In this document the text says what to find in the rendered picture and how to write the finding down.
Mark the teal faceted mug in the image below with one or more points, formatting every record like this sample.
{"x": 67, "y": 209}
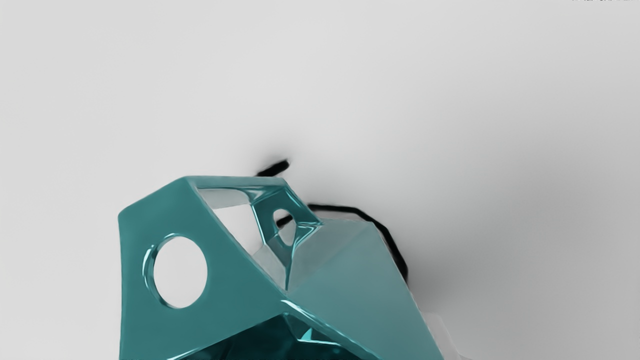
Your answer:
{"x": 345, "y": 290}

